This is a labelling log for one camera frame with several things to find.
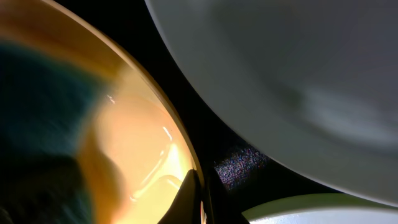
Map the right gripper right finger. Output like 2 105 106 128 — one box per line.
205 169 249 224

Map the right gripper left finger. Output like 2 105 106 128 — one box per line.
159 169 206 224

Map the yellow plate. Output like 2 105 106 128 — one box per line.
1 1 201 223

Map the light blue plate bottom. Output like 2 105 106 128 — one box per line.
243 193 397 224

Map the light blue plate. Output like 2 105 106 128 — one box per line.
146 0 397 206
243 193 397 224

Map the green sponge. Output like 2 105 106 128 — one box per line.
1 40 104 223

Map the light blue plate top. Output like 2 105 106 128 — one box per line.
146 0 397 206

